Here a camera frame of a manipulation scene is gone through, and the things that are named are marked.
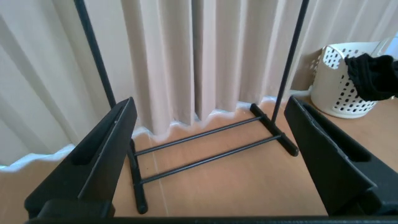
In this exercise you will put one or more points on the white laundry basket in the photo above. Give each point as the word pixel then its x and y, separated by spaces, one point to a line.
pixel 329 90

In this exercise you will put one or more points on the heap of clothes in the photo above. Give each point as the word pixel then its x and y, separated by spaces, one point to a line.
pixel 373 77

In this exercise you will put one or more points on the black clothes rack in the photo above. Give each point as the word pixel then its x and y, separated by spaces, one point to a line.
pixel 140 199

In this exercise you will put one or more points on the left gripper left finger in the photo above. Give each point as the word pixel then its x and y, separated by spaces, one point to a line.
pixel 93 168

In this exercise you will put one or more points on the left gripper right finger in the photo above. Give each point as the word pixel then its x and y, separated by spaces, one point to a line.
pixel 335 168

